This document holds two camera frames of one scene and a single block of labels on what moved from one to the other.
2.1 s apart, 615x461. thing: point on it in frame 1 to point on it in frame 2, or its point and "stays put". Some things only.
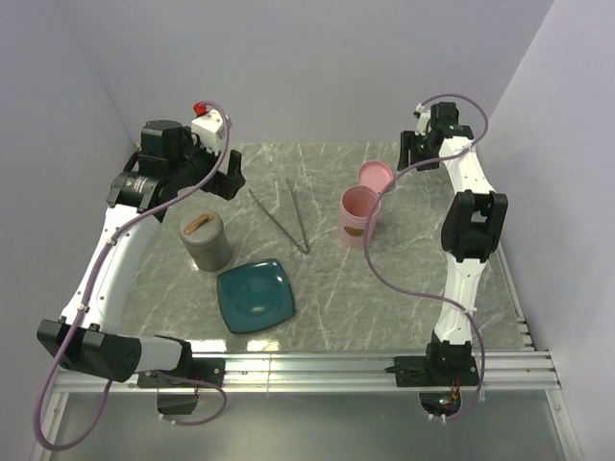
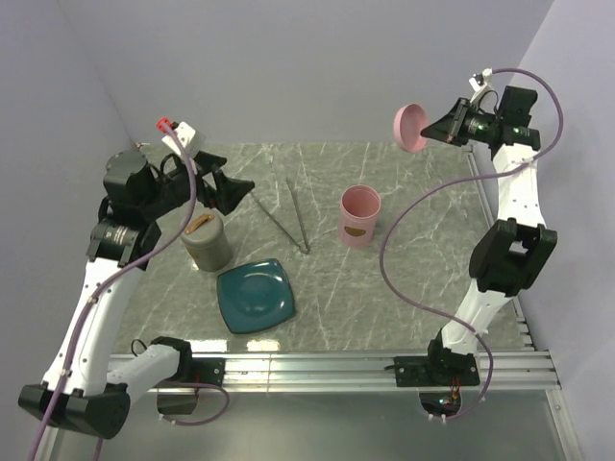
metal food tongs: [306, 249] stays put
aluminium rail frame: [525, 369] stays put
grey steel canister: [214, 257] stays put
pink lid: [375, 174] to [408, 123]
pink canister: [356, 205] stays put
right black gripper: [406, 142] to [447, 129]
